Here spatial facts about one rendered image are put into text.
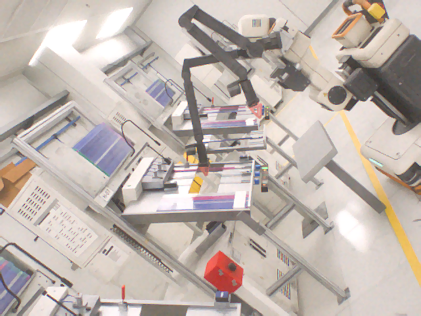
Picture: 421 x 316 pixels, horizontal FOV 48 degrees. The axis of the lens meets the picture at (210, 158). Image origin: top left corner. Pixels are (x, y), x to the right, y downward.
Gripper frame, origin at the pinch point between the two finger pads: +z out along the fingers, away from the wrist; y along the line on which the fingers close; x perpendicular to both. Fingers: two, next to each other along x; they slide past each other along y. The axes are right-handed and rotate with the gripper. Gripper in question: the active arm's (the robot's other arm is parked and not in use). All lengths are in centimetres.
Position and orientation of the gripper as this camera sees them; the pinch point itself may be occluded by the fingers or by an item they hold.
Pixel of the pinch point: (206, 174)
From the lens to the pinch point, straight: 296.8
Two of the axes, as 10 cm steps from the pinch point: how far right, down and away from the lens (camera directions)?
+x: 9.8, -1.2, -1.8
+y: -1.3, 3.4, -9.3
